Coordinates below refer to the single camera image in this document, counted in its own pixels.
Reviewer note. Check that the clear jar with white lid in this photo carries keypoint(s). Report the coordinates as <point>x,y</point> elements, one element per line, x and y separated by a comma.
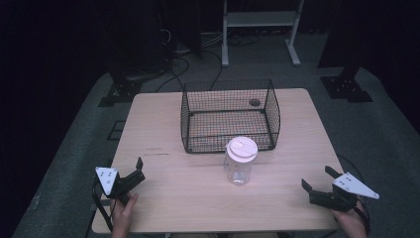
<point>240,158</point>

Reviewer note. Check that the white metal stand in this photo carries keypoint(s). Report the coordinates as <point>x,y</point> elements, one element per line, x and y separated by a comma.
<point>261,19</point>

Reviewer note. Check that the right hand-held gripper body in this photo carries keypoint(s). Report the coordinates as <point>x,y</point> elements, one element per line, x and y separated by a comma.
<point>346,191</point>

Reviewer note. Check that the person's left hand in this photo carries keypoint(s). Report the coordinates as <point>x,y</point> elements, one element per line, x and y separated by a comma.
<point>123,214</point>

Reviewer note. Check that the person's right hand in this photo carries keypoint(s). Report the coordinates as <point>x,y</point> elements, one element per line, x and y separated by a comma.
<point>350,224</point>

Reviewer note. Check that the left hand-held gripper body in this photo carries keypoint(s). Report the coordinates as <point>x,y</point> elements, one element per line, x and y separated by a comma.
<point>109,181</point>

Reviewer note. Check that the black stand base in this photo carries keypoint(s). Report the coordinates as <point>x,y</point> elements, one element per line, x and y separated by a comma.
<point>120,91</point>
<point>346,86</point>

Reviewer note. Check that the small dark round object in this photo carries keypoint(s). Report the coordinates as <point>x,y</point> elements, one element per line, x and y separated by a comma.
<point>254,102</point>

